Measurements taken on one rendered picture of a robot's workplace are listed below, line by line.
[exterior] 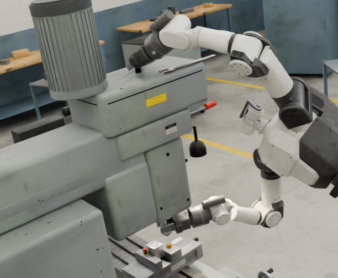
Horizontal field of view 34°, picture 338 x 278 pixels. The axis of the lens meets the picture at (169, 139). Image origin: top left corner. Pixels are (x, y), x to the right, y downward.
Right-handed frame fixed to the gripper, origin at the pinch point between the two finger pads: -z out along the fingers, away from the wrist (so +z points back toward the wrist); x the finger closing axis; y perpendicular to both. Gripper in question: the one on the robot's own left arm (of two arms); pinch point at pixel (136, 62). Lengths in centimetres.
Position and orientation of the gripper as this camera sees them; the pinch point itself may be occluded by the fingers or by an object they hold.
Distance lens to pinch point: 204.0
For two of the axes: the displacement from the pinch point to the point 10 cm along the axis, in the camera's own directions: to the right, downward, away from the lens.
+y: -5.2, -8.5, 0.0
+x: 6.1, -3.7, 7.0
